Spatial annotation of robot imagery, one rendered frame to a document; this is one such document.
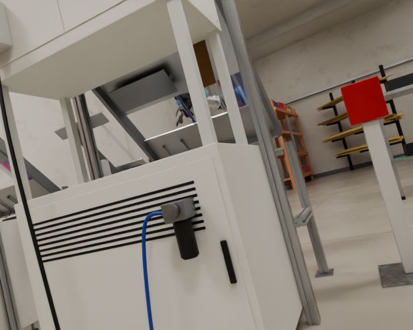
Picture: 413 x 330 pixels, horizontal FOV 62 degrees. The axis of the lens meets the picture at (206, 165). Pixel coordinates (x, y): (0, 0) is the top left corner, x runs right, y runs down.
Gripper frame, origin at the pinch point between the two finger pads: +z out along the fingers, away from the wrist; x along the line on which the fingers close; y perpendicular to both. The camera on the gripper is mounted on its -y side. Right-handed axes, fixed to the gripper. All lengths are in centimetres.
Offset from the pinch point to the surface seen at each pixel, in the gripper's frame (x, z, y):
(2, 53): 11, 31, -93
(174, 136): 2.6, 13.8, -8.1
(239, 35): -52, 18, -54
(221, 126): -23.1, 14.6, -5.0
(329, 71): -80, -621, 709
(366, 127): -84, 37, -3
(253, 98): -51, 37, -42
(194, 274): -35, 97, -58
